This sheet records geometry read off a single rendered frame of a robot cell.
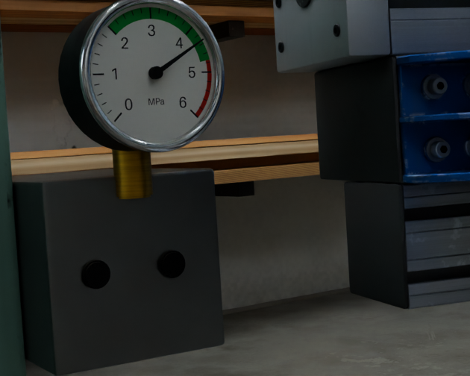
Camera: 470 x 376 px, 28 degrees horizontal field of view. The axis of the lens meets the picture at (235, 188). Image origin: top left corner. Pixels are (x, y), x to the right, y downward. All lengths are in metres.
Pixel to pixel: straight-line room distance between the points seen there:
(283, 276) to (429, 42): 2.93
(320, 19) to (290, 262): 2.93
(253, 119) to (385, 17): 2.83
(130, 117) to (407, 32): 0.34
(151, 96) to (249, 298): 3.14
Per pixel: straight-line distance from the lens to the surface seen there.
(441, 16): 0.69
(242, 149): 2.86
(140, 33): 0.37
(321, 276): 3.70
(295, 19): 0.74
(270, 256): 3.54
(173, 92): 0.38
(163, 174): 0.40
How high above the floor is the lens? 0.63
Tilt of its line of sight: 3 degrees down
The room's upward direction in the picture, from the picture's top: 4 degrees counter-clockwise
